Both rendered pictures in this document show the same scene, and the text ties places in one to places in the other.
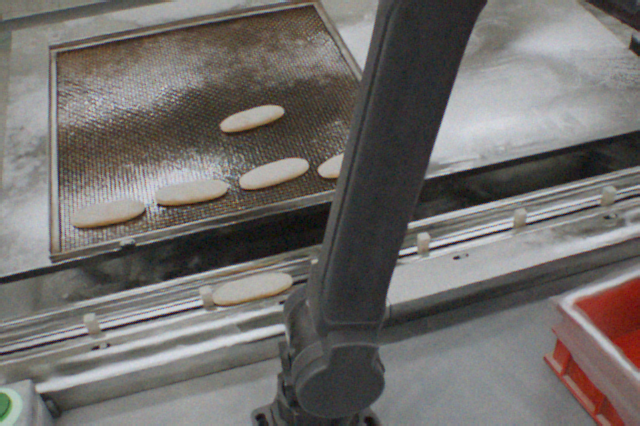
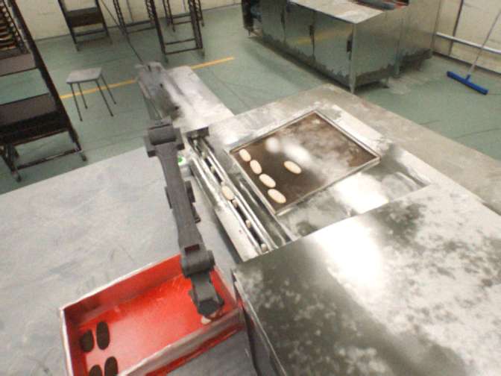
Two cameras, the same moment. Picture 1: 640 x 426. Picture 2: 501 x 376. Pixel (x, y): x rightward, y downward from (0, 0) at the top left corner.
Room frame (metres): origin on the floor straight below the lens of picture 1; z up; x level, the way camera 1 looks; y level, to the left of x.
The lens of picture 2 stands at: (0.53, -1.15, 1.83)
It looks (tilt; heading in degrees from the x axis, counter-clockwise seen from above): 38 degrees down; 81
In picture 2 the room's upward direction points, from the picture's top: 6 degrees counter-clockwise
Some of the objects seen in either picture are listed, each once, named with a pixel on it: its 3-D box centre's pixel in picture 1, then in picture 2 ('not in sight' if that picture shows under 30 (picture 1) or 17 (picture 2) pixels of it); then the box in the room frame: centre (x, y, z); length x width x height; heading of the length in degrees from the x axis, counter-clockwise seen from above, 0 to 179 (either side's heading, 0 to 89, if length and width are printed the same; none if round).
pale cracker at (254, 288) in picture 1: (252, 287); (227, 192); (0.57, 0.08, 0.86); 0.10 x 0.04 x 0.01; 103
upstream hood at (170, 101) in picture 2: not in sight; (165, 93); (0.32, 1.18, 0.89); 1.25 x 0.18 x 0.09; 103
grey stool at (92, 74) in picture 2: not in sight; (92, 94); (-0.64, 3.13, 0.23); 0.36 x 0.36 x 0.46; 89
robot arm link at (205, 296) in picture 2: not in sight; (203, 282); (0.45, -0.53, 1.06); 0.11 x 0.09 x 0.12; 96
